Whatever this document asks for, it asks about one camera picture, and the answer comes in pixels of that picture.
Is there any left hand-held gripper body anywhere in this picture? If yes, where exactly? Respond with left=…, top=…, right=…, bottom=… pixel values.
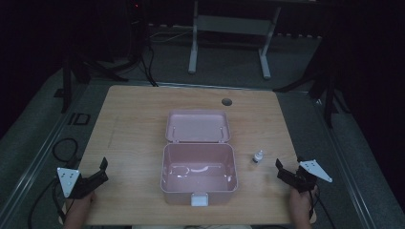
left=56, top=167, right=110, bottom=200

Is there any black tripod stand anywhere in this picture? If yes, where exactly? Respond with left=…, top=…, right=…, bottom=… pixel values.
left=272, top=41, right=352, bottom=129
left=53, top=47, right=144, bottom=115

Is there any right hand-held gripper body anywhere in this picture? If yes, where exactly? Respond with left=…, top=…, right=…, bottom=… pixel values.
left=276, top=158, right=333, bottom=194

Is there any pink plastic storage box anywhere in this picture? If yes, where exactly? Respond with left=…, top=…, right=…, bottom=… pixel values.
left=160, top=109, right=239, bottom=208

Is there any small white dropper bottle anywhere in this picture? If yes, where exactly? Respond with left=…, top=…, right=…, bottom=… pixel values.
left=252, top=149, right=265, bottom=165

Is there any black cable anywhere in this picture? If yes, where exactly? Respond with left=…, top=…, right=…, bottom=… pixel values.
left=52, top=137, right=80, bottom=166
left=139, top=44, right=160, bottom=88
left=28, top=177, right=66, bottom=229

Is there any person's right hand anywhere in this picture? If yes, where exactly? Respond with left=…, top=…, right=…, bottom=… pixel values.
left=288, top=184, right=320, bottom=214

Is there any white metal desk frame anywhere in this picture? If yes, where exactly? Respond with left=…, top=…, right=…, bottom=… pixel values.
left=187, top=0, right=283, bottom=80

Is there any person's left hand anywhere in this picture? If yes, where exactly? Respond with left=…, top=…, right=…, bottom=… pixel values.
left=74, top=190, right=97, bottom=208

